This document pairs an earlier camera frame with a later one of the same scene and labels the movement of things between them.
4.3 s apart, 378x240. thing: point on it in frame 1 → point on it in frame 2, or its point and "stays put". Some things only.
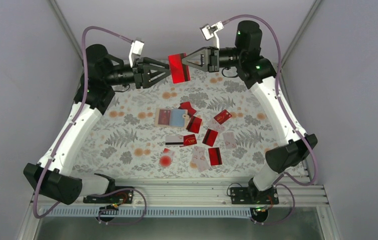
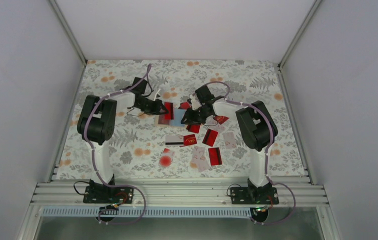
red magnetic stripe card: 180,72 → 169,106
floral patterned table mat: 211,125 stays put
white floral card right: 229,140 stays put
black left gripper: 142,78 → 155,110
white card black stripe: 174,140 stays put
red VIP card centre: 189,140 stays put
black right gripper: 209,59 → 191,119
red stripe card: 194,124 stays put
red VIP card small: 223,117 stays put
